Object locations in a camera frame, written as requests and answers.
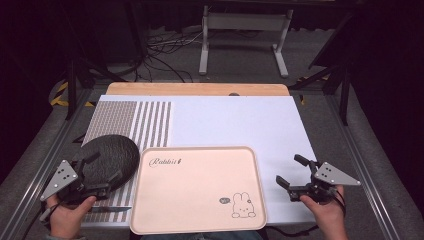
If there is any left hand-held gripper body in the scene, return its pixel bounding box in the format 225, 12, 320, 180
39, 159, 112, 205

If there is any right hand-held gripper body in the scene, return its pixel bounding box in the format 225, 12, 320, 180
287, 161, 362, 204

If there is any black round textured plate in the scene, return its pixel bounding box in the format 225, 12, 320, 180
74, 134, 141, 198

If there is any person's right hand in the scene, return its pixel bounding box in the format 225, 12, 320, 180
299, 184, 346, 234

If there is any person's left hand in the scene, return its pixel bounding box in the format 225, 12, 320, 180
45, 194, 98, 240

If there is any grey striped placemat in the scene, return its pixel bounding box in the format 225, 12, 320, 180
81, 100, 173, 224

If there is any person's left sleeve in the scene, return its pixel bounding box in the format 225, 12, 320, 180
44, 233, 86, 240

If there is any yellow black floor tape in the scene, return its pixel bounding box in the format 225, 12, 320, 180
49, 81, 97, 109

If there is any white table mat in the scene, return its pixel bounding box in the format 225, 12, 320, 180
81, 94, 318, 228

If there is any black metal stand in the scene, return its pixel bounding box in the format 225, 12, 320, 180
64, 56, 128, 122
288, 12, 355, 127

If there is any pink tray with rabbit print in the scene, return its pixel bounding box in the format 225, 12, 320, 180
129, 145, 268, 236

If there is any white metal stand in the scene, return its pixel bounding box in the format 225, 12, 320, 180
198, 4, 295, 79

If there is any aluminium rail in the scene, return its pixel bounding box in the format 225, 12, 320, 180
323, 94, 402, 240
0, 87, 102, 240

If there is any left hand-held gripper cable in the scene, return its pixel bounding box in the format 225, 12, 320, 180
20, 201, 62, 240

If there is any bundle of floor cables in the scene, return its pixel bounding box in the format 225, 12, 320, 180
134, 29, 205, 84

